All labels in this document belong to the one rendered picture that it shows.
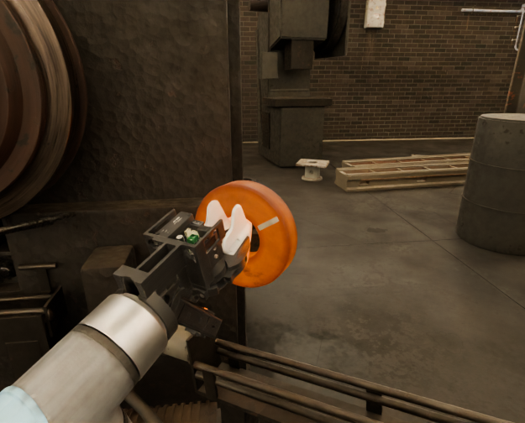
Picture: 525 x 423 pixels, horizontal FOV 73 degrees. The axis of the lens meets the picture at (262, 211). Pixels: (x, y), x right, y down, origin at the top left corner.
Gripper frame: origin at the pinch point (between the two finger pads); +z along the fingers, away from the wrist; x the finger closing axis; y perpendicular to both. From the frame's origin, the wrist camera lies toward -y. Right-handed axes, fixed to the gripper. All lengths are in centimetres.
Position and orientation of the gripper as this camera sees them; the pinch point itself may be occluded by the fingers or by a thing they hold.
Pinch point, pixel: (243, 222)
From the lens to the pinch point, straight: 50.8
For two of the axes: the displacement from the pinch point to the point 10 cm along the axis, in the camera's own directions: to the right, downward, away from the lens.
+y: -1.2, -8.3, -5.5
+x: -8.8, -1.7, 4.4
